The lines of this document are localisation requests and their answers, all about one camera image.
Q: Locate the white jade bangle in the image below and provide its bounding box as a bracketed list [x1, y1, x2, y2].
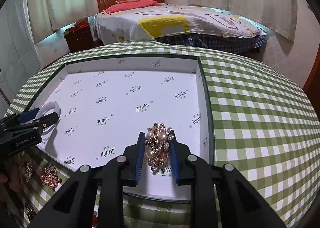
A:
[35, 101, 61, 136]

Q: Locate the gold pearl brooch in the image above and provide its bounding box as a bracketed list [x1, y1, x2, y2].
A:
[145, 123, 175, 173]

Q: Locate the silver rhinestone brooch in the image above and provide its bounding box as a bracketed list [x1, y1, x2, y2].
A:
[25, 159, 33, 182]

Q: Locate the green white gift box tray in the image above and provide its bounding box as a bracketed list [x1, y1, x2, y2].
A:
[23, 52, 216, 203]

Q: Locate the glass sliding wardrobe door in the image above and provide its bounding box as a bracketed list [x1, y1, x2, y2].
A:
[1, 0, 41, 101]

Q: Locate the dark wooden nightstand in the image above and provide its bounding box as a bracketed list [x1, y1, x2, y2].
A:
[63, 17, 94, 52]

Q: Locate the green checkered tablecloth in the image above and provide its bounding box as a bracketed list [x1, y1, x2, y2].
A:
[7, 41, 319, 227]

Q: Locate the pink pillow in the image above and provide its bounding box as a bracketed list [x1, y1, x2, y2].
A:
[102, 0, 160, 14]

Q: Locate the bed with patterned sheet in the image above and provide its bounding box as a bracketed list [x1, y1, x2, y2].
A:
[94, 4, 267, 54]

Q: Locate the wooden door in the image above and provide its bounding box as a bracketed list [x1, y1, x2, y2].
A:
[303, 47, 320, 104]

